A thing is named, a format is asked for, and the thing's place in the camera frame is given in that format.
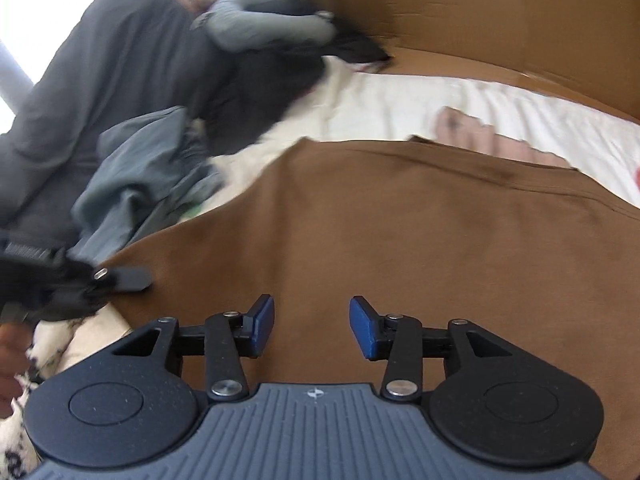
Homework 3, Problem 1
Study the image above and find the grey-blue garment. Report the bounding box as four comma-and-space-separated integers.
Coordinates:
72, 105, 226, 266

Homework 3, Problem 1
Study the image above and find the white printed bed sheet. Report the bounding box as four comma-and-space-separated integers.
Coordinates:
0, 57, 640, 480

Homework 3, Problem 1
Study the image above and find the grey neck pillow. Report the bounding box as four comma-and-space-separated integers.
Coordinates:
192, 0, 337, 53

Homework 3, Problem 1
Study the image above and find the white spotted blanket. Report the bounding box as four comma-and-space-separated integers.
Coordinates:
0, 305, 133, 480

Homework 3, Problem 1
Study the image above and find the flattened cardboard sheet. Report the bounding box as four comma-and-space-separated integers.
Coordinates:
280, 0, 640, 123

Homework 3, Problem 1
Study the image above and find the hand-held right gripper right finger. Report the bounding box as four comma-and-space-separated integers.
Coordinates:
348, 296, 516, 402

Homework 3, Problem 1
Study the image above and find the brown printed t-shirt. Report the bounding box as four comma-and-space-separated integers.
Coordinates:
97, 135, 640, 480

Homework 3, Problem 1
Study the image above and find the dark grey pillow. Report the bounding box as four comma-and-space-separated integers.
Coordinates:
0, 0, 226, 241

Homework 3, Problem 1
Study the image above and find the person's left hand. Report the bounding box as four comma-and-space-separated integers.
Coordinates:
0, 322, 31, 418

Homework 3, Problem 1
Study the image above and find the crumpled black garment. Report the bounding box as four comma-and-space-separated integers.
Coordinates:
202, 17, 393, 156

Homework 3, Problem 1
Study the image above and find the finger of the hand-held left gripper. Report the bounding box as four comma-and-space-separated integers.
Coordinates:
95, 266, 153, 295

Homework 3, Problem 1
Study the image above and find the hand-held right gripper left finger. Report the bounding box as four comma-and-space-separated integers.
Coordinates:
112, 294, 277, 402

